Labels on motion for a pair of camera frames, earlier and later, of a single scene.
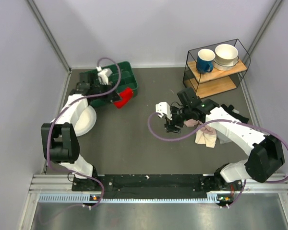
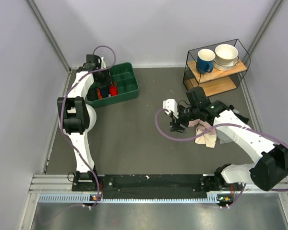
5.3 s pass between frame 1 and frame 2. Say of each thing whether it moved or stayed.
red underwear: moved
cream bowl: stayed
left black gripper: moved
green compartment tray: stayed
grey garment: stayed
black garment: stayed
